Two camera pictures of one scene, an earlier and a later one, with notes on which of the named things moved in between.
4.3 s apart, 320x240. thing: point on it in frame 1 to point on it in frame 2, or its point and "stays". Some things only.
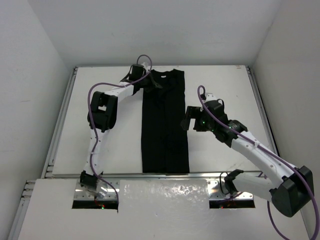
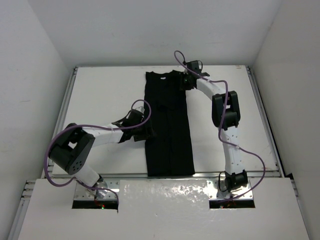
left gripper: x=144 y=80 to x=146 y=128
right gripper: x=192 y=112 to x=184 y=86
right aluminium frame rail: x=264 y=112 stays
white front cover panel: x=151 y=210 stays
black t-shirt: x=164 y=143 stays
